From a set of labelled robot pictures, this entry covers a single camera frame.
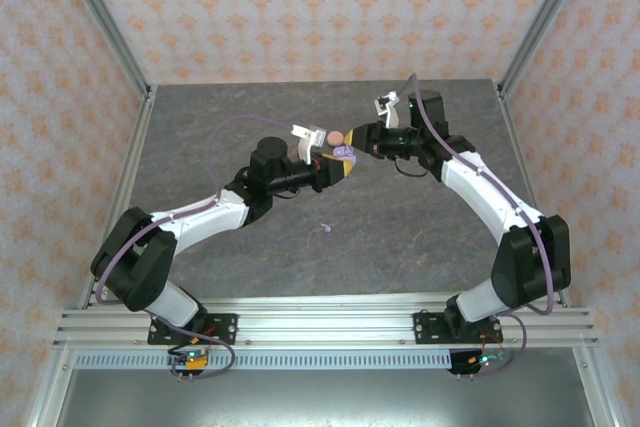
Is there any wide aluminium base beam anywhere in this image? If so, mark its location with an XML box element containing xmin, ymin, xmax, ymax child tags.
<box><xmin>52</xmin><ymin>296</ymin><xmax>601</xmax><ymax>348</ymax></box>

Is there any small green circuit board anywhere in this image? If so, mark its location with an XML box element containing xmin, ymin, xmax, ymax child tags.
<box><xmin>167</xmin><ymin>349</ymin><xmax>211</xmax><ymax>373</ymax></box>
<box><xmin>467</xmin><ymin>352</ymin><xmax>509</xmax><ymax>367</ymax></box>

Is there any grey metal floor sheet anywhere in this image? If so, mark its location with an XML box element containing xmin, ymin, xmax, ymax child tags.
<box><xmin>54</xmin><ymin>366</ymin><xmax>596</xmax><ymax>427</ymax></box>

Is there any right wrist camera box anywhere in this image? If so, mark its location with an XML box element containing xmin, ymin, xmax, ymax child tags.
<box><xmin>372</xmin><ymin>91</ymin><xmax>399</xmax><ymax>116</ymax></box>

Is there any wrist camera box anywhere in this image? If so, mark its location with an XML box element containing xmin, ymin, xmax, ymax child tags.
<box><xmin>372</xmin><ymin>91</ymin><xmax>399</xmax><ymax>116</ymax></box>
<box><xmin>290</xmin><ymin>122</ymin><xmax>326</xmax><ymax>147</ymax></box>

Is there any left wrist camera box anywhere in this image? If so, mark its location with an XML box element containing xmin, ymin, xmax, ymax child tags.
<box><xmin>290</xmin><ymin>122</ymin><xmax>326</xmax><ymax>147</ymax></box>

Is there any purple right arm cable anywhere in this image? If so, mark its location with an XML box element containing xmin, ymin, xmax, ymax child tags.
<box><xmin>392</xmin><ymin>72</ymin><xmax>555</xmax><ymax>378</ymax></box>

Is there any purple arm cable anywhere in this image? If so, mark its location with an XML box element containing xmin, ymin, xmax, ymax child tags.
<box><xmin>392</xmin><ymin>72</ymin><xmax>555</xmax><ymax>378</ymax></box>
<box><xmin>94</xmin><ymin>115</ymin><xmax>301</xmax><ymax>382</ymax></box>

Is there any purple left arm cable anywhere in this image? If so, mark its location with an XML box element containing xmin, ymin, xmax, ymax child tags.
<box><xmin>94</xmin><ymin>115</ymin><xmax>301</xmax><ymax>382</ymax></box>

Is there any aluminium side rail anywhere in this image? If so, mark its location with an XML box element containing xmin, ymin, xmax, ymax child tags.
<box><xmin>77</xmin><ymin>86</ymin><xmax>159</xmax><ymax>309</ymax></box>
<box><xmin>493</xmin><ymin>80</ymin><xmax>572</xmax><ymax>309</ymax></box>

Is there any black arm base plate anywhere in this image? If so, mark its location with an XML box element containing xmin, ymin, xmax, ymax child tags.
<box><xmin>147</xmin><ymin>312</ymin><xmax>239</xmax><ymax>346</ymax></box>
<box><xmin>413</xmin><ymin>311</ymin><xmax>504</xmax><ymax>346</ymax></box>

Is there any aluminium frame post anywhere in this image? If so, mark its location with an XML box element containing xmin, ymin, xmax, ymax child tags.
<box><xmin>52</xmin><ymin>0</ymin><xmax>154</xmax><ymax>98</ymax></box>
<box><xmin>497</xmin><ymin>0</ymin><xmax>596</xmax><ymax>97</ymax></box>

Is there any slotted grey cable duct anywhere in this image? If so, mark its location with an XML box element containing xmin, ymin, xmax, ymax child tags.
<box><xmin>73</xmin><ymin>350</ymin><xmax>454</xmax><ymax>371</ymax></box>

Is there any aluminium frame bar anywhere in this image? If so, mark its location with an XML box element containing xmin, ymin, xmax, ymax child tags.
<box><xmin>574</xmin><ymin>346</ymin><xmax>629</xmax><ymax>427</ymax></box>
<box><xmin>24</xmin><ymin>346</ymin><xmax>76</xmax><ymax>427</ymax></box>

